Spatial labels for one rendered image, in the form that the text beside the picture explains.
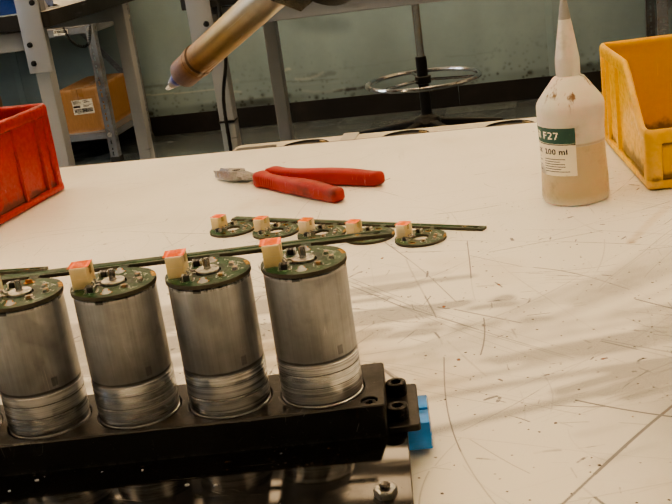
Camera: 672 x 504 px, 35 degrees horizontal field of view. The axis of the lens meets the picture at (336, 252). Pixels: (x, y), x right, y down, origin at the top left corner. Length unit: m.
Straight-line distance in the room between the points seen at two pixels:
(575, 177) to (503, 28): 4.17
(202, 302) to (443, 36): 4.43
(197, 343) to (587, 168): 0.28
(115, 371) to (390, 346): 0.12
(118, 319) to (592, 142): 0.30
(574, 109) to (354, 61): 4.26
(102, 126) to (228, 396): 4.34
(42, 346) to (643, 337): 0.20
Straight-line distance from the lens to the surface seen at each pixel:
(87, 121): 4.66
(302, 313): 0.30
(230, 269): 0.31
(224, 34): 0.26
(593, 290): 0.43
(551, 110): 0.53
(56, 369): 0.32
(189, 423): 0.32
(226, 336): 0.31
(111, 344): 0.31
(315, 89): 4.83
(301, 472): 0.30
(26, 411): 0.33
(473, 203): 0.56
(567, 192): 0.54
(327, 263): 0.30
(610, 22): 4.72
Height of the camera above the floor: 0.91
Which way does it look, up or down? 18 degrees down
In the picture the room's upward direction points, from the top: 8 degrees counter-clockwise
